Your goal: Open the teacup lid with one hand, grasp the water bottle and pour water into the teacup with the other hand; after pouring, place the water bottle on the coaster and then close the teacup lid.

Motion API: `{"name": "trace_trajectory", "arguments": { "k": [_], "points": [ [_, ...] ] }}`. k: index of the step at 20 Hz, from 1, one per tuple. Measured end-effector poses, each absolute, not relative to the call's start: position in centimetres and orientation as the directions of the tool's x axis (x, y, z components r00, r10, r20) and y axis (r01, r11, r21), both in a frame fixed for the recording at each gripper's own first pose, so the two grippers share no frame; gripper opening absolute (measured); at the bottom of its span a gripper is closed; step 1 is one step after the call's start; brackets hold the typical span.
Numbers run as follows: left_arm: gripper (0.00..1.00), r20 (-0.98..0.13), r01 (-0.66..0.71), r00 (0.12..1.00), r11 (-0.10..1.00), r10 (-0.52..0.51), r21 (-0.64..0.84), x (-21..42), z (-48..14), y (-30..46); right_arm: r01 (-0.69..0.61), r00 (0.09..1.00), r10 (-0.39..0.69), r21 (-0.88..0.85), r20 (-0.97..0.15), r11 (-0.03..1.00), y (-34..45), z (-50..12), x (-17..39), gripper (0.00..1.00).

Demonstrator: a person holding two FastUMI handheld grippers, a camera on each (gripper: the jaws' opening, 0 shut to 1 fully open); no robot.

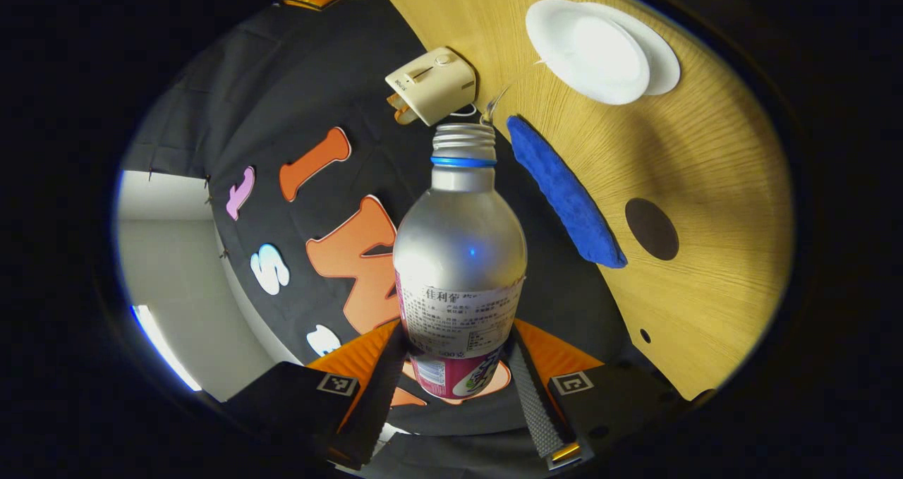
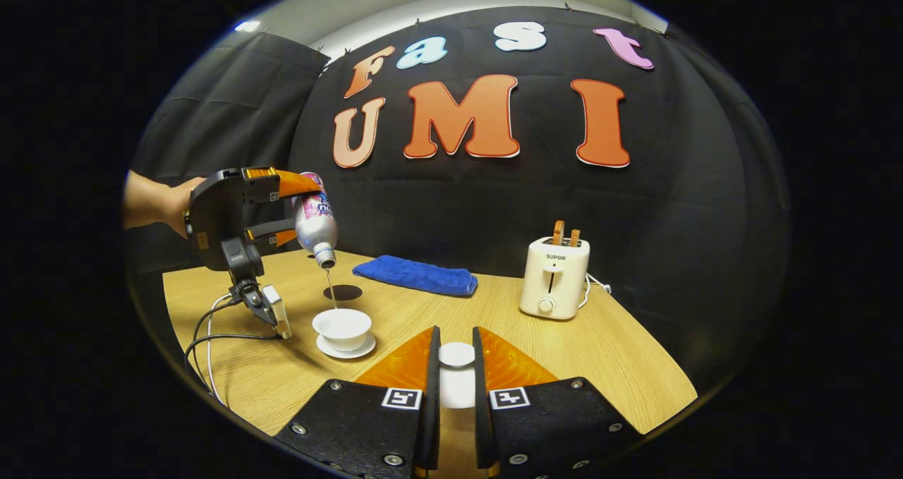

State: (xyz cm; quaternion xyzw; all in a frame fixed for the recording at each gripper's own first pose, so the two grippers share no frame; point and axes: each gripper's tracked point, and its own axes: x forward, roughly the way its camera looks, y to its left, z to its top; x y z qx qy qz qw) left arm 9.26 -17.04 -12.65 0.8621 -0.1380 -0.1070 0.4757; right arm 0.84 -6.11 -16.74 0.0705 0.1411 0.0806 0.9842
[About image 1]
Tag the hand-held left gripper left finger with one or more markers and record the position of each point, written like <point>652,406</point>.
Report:
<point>374,408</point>

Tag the white saucer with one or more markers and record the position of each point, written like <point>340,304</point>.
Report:
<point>667,66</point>

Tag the black backdrop cloth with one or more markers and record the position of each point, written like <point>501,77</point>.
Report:
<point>282,98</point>

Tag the silver water bottle red label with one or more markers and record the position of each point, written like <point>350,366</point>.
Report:
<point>458,246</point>

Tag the cream toaster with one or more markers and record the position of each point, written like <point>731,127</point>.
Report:
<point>434,84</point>

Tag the blue towel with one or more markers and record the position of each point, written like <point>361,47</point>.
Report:
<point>564,193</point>

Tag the white teacup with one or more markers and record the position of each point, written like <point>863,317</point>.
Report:
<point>589,52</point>

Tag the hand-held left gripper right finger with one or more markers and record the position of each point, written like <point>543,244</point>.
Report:
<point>532,401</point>

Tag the toast slices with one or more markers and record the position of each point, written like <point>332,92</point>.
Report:
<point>402,111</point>

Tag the dark round coaster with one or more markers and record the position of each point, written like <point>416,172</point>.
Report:
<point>652,228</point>

